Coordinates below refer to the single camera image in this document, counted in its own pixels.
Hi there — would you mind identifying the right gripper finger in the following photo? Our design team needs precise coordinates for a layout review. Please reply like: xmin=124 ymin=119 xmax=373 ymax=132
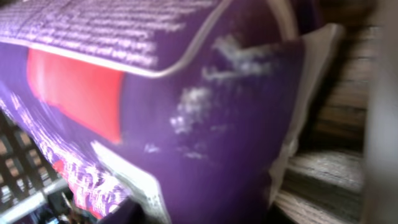
xmin=97 ymin=199 xmax=146 ymax=224

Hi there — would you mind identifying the grey plastic mesh basket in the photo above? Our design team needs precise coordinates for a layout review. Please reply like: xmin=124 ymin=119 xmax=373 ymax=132
xmin=1 ymin=113 xmax=68 ymax=223

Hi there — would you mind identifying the purple Carefree pad pack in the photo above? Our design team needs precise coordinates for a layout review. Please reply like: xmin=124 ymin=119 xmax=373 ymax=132
xmin=1 ymin=0 xmax=343 ymax=223

